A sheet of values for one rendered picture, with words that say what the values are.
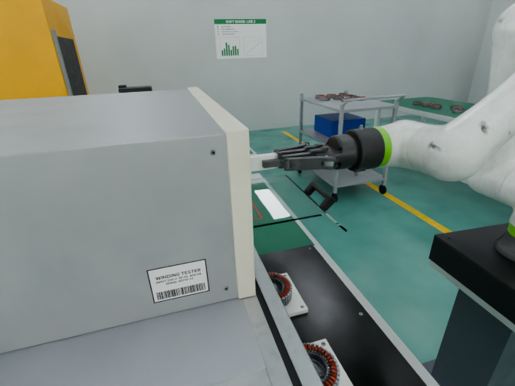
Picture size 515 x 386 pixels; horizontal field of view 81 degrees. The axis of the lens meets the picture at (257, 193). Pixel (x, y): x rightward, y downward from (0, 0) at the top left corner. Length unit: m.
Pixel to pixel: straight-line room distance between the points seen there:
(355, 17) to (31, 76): 5.25
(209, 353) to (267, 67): 5.77
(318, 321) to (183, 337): 0.52
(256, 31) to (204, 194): 5.66
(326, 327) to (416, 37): 7.09
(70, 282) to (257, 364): 0.20
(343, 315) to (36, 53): 3.73
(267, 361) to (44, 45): 3.84
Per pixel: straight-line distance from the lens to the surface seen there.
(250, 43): 5.89
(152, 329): 0.38
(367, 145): 0.67
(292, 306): 0.84
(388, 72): 7.25
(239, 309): 0.38
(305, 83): 6.28
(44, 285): 0.36
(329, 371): 0.70
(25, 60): 4.04
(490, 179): 1.11
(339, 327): 0.83
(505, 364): 1.31
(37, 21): 3.99
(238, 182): 0.30
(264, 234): 1.17
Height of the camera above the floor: 1.38
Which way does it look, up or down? 25 degrees down
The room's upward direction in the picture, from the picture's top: 2 degrees counter-clockwise
